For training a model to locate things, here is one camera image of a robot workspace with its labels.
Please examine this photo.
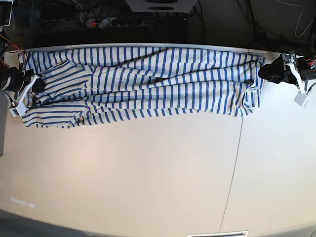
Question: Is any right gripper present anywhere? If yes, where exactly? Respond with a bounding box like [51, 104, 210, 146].
[0, 68, 45, 93]

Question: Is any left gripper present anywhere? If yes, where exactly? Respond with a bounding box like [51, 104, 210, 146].
[258, 51, 316, 85]

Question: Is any blue white striped T-shirt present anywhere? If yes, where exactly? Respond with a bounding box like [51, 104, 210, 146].
[19, 46, 265, 128]

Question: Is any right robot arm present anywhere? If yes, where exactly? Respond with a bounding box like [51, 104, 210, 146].
[0, 0, 45, 93]

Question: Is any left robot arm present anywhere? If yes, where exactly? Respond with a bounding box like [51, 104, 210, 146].
[258, 30, 316, 86]

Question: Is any grey box at left edge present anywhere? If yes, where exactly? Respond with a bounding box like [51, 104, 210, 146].
[0, 92, 8, 156]

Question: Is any black power strip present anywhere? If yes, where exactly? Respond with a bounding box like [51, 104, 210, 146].
[85, 15, 170, 29]

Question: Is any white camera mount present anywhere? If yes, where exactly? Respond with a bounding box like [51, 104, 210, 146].
[9, 75, 40, 118]
[284, 52, 310, 108]

